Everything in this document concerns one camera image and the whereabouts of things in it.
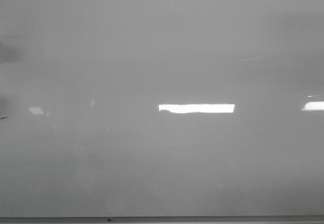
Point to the white whiteboard surface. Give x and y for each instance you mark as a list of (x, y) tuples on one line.
[(161, 107)]

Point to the grey aluminium whiteboard frame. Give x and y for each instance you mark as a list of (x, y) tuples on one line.
[(170, 219)]

